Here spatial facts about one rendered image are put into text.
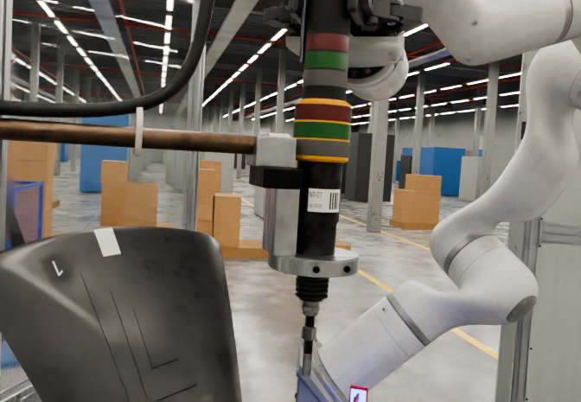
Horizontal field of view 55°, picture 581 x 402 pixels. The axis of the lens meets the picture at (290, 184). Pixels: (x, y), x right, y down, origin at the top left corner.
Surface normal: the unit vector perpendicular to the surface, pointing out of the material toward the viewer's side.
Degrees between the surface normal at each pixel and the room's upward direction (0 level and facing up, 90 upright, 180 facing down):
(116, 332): 45
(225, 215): 90
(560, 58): 79
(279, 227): 90
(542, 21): 106
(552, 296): 90
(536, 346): 90
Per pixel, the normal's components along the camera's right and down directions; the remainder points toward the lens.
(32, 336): 0.27, -0.58
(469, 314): -0.26, 0.71
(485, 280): -0.58, -0.51
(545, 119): -0.11, -0.02
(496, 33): 0.21, 0.35
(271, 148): 0.33, 0.07
